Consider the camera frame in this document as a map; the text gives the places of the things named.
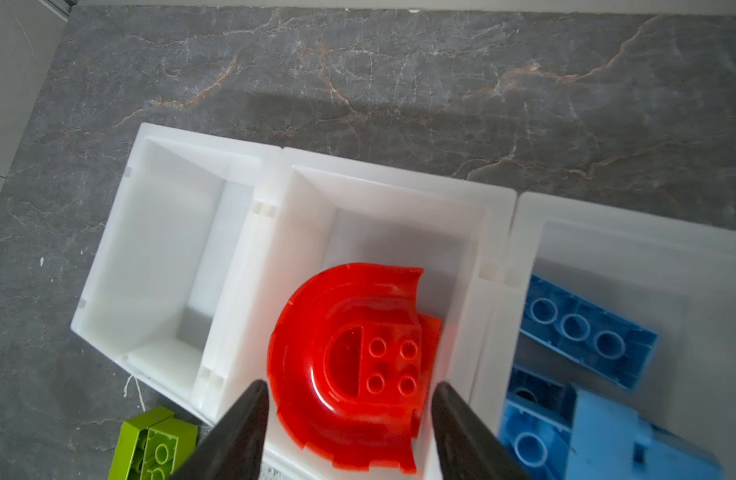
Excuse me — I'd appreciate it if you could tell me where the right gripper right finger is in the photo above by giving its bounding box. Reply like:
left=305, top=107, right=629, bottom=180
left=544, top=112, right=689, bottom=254
left=431, top=381, right=531, bottom=480

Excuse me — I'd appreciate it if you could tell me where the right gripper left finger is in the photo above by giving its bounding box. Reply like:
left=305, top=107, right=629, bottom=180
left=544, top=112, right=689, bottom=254
left=170, top=380, right=270, bottom=480

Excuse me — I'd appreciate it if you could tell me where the blue brick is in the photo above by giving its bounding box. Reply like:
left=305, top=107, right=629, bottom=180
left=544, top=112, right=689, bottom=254
left=520, top=275, right=660, bottom=391
left=565, top=385, right=725, bottom=479
left=498, top=366, right=577, bottom=479

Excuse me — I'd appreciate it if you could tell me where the green brick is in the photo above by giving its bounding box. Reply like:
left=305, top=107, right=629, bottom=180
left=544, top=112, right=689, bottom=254
left=141, top=418, right=199, bottom=480
left=108, top=406, right=175, bottom=480

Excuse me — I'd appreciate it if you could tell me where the red curved arch piece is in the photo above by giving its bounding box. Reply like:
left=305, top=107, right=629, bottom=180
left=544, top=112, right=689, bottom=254
left=267, top=263, right=443, bottom=475

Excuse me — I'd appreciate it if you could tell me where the left white bin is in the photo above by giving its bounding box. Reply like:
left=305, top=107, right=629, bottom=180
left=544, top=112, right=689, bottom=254
left=71, top=123, right=282, bottom=424

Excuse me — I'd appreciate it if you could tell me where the white bin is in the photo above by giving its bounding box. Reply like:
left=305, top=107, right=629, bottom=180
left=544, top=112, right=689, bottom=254
left=71, top=123, right=282, bottom=424
left=190, top=146, right=519, bottom=480
left=470, top=193, right=736, bottom=479

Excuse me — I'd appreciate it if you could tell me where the middle white bin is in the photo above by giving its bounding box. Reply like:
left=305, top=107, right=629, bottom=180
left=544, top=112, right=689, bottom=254
left=190, top=146, right=519, bottom=480

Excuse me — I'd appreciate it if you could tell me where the right white bin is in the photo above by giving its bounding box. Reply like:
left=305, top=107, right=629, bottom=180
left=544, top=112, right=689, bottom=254
left=470, top=193, right=736, bottom=479

